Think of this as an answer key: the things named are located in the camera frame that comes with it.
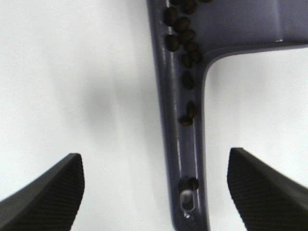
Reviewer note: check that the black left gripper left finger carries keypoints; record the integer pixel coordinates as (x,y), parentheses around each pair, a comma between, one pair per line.
(50,202)

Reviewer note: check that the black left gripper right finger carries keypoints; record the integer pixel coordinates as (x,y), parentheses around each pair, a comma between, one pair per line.
(265,199)

